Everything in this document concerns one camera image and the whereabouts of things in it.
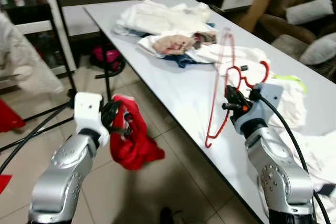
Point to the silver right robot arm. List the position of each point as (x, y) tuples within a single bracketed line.
[(278, 171)]

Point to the blue jeans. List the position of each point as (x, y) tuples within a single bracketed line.
[(184, 60)]

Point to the large white table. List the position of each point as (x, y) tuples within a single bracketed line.
[(173, 93)]

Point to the pink black stool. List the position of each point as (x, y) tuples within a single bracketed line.
[(107, 56)]

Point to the grey patterned seat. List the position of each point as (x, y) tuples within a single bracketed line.
[(289, 45)]

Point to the brown patterned garment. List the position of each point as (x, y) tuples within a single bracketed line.
[(173, 44)]

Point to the white cloth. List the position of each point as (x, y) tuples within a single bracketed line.
[(147, 45)]

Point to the brown armchair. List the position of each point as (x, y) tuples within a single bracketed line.
[(273, 24)]

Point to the brown cardboard box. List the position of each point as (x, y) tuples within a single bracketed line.
[(257, 11)]

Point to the white hanging garment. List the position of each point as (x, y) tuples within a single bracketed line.
[(21, 61)]

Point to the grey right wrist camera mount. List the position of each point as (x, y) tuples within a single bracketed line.
[(265, 100)]

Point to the clothes rack with silver rail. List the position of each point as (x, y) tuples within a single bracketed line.
[(47, 127)]

